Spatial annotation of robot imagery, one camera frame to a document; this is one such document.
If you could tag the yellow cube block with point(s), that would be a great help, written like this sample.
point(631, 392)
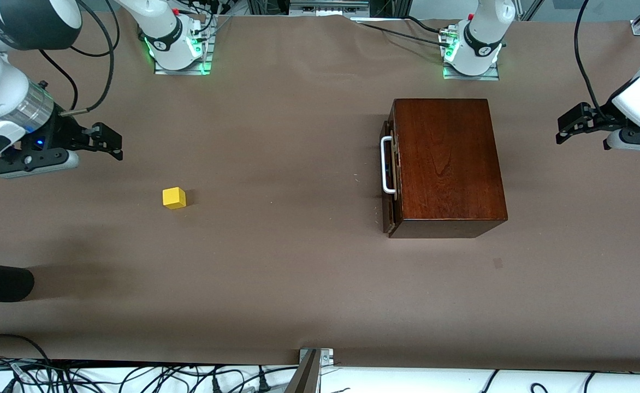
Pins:
point(174, 197)

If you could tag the dark brown wooden cabinet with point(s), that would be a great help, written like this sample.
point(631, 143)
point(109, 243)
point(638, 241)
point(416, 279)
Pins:
point(451, 164)

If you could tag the brown table cover sheet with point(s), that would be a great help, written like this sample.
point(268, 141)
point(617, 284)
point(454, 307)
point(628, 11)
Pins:
point(271, 245)

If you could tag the silver metal bracket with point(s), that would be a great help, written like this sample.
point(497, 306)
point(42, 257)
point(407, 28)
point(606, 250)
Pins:
point(324, 356)

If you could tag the grey metal beam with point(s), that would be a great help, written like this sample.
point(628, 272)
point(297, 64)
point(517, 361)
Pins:
point(304, 376)

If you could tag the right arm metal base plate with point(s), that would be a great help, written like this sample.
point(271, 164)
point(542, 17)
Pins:
point(202, 60)

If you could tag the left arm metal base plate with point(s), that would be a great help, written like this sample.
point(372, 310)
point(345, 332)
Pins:
point(489, 73)

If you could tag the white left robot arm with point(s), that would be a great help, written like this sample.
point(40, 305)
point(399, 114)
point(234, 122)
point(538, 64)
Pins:
point(481, 33)

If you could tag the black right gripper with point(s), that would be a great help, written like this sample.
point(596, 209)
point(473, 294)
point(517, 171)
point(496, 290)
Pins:
point(61, 132)

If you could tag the black cylinder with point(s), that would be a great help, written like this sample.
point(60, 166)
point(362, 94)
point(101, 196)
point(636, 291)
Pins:
point(0, 281)

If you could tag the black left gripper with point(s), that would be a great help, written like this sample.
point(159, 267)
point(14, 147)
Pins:
point(596, 119)

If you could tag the grey metal box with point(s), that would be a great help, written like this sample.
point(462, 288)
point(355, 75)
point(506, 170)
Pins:
point(328, 6)

